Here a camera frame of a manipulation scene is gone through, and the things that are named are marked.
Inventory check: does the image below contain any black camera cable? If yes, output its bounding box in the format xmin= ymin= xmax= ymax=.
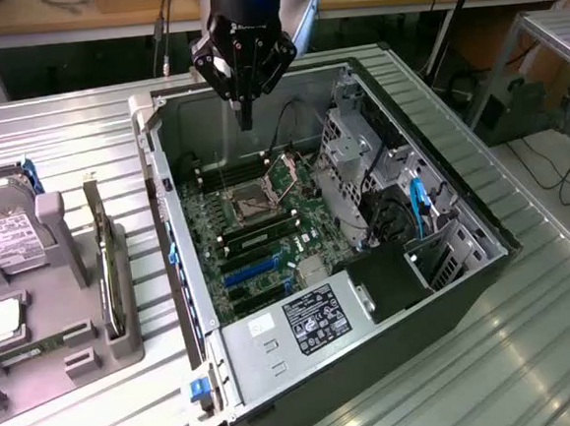
xmin=148 ymin=0 xmax=178 ymax=45

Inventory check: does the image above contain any CPU socket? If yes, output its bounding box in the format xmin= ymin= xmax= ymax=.
xmin=225 ymin=181 xmax=280 ymax=228

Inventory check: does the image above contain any grey power supply unit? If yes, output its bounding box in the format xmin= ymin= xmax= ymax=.
xmin=216 ymin=268 xmax=384 ymax=409

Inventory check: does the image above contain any blue case latch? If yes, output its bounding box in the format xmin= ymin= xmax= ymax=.
xmin=186 ymin=376 xmax=210 ymax=404

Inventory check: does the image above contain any black plastic shroud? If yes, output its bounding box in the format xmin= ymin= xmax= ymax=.
xmin=329 ymin=238 xmax=435 ymax=329

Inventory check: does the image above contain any grey corner fixture block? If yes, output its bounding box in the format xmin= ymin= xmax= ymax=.
xmin=127 ymin=91 xmax=169 ymax=138

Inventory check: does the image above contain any metal socket cover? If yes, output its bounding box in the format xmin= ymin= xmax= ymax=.
xmin=259 ymin=151 xmax=301 ymax=209

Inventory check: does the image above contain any silver drive cage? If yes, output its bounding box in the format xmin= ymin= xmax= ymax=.
xmin=313 ymin=98 xmax=464 ymax=230

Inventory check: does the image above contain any black RAM slot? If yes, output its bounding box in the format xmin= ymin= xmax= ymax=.
xmin=222 ymin=224 xmax=303 ymax=259
xmin=214 ymin=209 xmax=296 ymax=242
xmin=195 ymin=151 xmax=266 ymax=174
xmin=198 ymin=161 xmax=270 ymax=185
xmin=196 ymin=155 xmax=267 ymax=179
xmin=219 ymin=219 xmax=300 ymax=254
xmin=200 ymin=167 xmax=272 ymax=191
xmin=217 ymin=214 xmax=299 ymax=248

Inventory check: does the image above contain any thin metal locking lever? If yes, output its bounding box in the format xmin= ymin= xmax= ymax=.
xmin=214 ymin=151 xmax=230 ymax=200

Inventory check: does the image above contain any hard disk with blue rails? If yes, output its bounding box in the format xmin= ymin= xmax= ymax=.
xmin=0 ymin=155 xmax=53 ymax=275

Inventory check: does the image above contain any long black expansion slot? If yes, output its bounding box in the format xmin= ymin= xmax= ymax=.
xmin=229 ymin=284 xmax=289 ymax=317
xmin=218 ymin=251 xmax=277 ymax=277

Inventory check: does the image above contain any black wire bundle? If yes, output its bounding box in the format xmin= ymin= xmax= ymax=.
xmin=361 ymin=182 xmax=424 ymax=250

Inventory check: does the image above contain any grey parts rack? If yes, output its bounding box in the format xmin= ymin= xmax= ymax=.
xmin=0 ymin=183 xmax=151 ymax=419

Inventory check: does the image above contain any dark grey box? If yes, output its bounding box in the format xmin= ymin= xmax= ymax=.
xmin=471 ymin=73 xmax=552 ymax=148

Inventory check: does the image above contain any green motherboard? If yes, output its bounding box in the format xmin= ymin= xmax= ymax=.
xmin=174 ymin=141 xmax=368 ymax=329

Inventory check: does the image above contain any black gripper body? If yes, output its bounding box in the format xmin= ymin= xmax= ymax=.
xmin=203 ymin=0 xmax=291 ymax=102

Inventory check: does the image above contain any thin hanging cord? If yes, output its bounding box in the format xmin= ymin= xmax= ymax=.
xmin=158 ymin=0 xmax=180 ymax=79

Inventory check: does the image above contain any metal disk bay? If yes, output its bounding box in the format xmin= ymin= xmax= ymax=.
xmin=402 ymin=214 xmax=512 ymax=296

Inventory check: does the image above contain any blue disk wire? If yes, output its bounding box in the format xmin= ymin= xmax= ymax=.
xmin=408 ymin=175 xmax=434 ymax=241

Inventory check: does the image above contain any open black PC case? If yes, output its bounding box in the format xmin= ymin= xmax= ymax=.
xmin=125 ymin=44 xmax=538 ymax=426

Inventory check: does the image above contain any metal frame table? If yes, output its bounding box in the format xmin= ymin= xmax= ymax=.
xmin=456 ymin=5 xmax=570 ymax=136

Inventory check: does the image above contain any silver chipset heatsink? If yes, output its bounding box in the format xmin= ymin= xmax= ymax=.
xmin=295 ymin=256 xmax=331 ymax=285

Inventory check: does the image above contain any green RAM stick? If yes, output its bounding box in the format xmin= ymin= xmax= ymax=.
xmin=0 ymin=330 xmax=89 ymax=370

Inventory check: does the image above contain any wooden workbench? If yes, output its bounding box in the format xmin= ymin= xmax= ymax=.
xmin=0 ymin=0 xmax=570 ymax=104

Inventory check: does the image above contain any NVIDIA graphics card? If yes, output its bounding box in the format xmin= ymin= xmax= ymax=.
xmin=82 ymin=176 xmax=128 ymax=340

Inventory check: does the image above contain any long black wire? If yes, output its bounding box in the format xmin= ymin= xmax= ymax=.
xmin=264 ymin=96 xmax=331 ymax=159

